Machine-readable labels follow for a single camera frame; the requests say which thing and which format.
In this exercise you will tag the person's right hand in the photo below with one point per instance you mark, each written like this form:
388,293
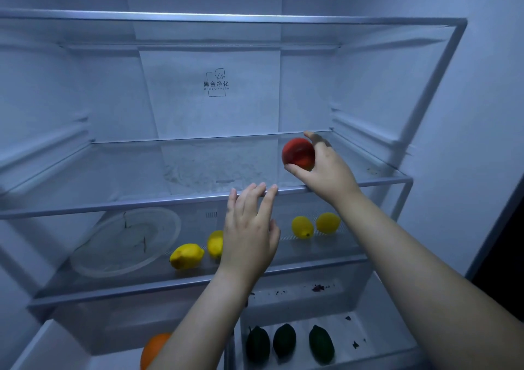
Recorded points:
331,177

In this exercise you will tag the person's left forearm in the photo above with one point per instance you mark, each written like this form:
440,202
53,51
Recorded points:
200,328

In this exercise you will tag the person's right forearm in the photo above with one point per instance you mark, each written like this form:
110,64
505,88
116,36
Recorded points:
430,292

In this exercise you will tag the round orange fruit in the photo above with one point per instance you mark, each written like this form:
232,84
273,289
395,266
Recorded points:
153,351

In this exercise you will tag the black refrigerator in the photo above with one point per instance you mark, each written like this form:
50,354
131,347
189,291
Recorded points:
450,136

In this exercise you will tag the red mango fruit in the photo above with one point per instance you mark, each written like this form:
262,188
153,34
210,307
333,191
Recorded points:
298,152

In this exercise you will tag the person's left hand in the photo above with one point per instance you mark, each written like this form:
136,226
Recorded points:
247,238

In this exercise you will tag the clear round plastic plate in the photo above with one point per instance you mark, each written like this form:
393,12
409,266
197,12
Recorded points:
123,242

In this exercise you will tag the clear crisper drawer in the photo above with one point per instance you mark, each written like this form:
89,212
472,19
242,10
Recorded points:
376,333
82,333

